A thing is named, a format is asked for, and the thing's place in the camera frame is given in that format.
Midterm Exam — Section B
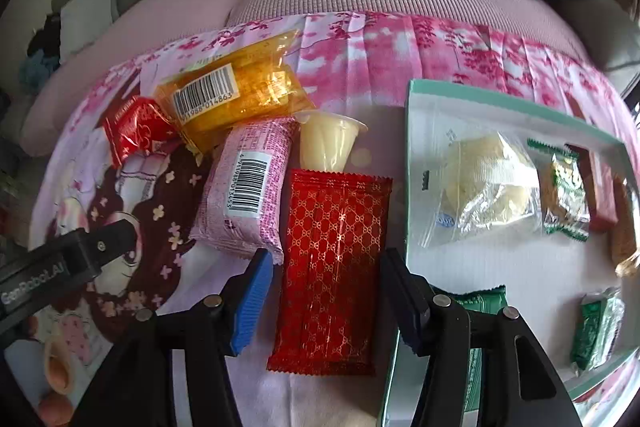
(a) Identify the green silver barcode packet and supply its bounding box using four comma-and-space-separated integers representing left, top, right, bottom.
447, 284, 509, 413

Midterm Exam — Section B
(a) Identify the dark green snack packet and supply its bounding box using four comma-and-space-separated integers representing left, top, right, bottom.
570, 287, 625, 373

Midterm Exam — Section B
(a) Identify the small red snack packet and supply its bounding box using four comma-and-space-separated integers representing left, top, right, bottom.
102, 95, 180, 167

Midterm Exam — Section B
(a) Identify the small green white packet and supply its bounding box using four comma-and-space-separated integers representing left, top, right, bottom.
526, 139, 590, 242

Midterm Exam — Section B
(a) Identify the cream yellow pastry packet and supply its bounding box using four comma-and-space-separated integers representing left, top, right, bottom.
610, 176, 639, 277

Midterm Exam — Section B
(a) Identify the large red patterned packet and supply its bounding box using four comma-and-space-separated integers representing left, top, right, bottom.
267, 169, 393, 376

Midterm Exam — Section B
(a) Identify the pink barcode snack packet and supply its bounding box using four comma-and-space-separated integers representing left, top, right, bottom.
190, 117, 298, 265

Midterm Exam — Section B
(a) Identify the yellow orange bread packet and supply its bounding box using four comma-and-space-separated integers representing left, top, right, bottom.
153, 30, 314, 155

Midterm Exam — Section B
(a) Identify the pale jelly cup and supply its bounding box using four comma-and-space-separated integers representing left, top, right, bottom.
294, 109, 368, 172

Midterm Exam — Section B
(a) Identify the person's left hand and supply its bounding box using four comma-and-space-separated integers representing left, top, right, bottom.
37, 335, 75, 426

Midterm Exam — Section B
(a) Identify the teal-rimmed white tray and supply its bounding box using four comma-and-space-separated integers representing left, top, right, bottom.
378, 79, 639, 426

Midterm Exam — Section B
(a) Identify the clear-wrapped pale round cake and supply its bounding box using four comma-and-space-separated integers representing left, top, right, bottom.
419, 131, 541, 248

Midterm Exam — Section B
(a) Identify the dark red wrapped snack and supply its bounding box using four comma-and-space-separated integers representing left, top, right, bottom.
567, 144, 618, 233

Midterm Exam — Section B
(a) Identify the pink cartoon print cloth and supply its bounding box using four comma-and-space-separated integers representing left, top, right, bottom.
22, 12, 639, 426

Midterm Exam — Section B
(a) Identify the pink ribbed seat cover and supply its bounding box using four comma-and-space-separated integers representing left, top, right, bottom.
17, 0, 588, 156

